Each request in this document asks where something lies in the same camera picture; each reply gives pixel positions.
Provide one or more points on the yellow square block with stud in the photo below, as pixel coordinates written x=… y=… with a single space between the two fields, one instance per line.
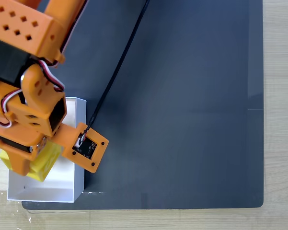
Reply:
x=45 y=164

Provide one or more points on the white open cardboard box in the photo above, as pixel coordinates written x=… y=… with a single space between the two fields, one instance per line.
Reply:
x=62 y=187

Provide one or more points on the clear adhesive tape patch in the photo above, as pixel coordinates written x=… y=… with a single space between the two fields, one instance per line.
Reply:
x=4 y=208

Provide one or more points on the dark gray table mat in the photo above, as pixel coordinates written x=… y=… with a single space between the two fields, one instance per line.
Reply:
x=182 y=143

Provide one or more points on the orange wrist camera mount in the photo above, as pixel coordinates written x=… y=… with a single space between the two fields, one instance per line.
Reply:
x=101 y=153

